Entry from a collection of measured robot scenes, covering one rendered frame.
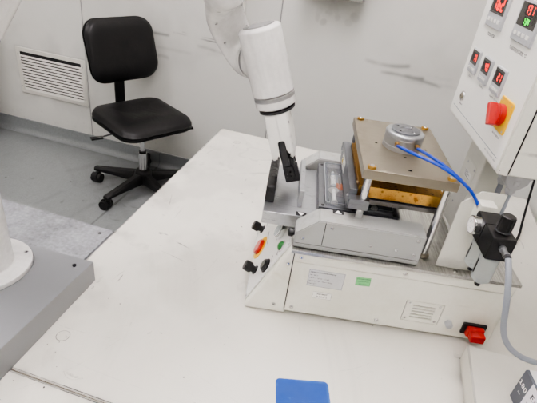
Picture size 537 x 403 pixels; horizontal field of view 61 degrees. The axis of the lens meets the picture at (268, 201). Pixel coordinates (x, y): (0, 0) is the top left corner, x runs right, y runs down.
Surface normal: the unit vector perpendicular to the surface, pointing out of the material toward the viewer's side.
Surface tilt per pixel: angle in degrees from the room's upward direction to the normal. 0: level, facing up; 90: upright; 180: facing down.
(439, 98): 90
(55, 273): 3
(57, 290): 3
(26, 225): 0
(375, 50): 90
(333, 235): 90
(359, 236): 90
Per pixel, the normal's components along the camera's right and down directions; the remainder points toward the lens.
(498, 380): 0.12, -0.84
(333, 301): -0.09, 0.51
